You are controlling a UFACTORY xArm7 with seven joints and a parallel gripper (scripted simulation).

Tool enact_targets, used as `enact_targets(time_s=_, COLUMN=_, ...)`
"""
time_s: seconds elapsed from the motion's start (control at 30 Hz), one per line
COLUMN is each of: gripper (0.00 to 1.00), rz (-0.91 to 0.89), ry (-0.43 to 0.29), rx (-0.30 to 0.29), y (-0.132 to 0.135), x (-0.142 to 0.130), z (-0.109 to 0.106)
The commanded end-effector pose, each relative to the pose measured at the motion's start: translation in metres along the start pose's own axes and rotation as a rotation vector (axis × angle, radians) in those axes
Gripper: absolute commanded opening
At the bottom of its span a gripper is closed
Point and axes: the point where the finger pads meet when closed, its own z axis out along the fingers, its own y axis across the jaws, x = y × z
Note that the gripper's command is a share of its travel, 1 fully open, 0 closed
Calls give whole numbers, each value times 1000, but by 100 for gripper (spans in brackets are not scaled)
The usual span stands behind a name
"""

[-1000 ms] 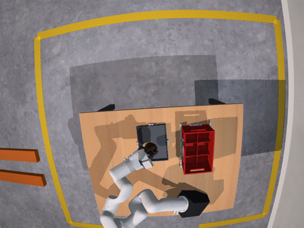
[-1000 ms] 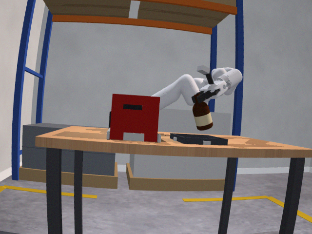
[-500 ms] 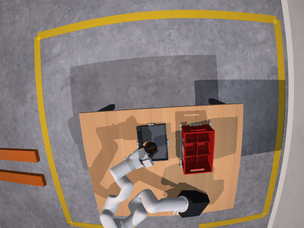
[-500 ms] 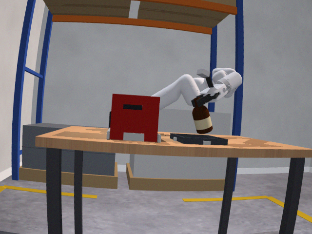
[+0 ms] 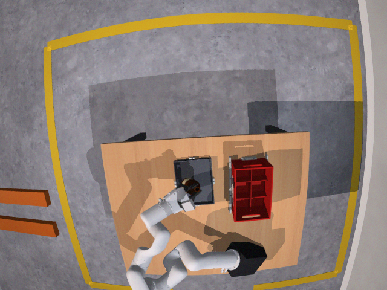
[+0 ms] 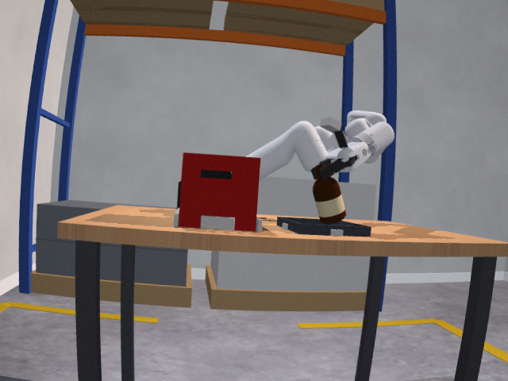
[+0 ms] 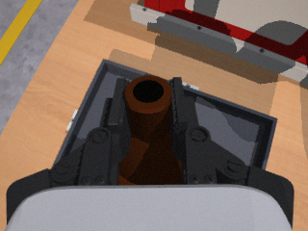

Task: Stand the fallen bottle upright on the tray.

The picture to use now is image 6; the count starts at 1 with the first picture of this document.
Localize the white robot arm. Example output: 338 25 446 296
246 110 394 180

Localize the brown bottle with cream base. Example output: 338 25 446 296
313 164 346 224

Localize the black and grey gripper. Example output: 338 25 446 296
319 137 371 180

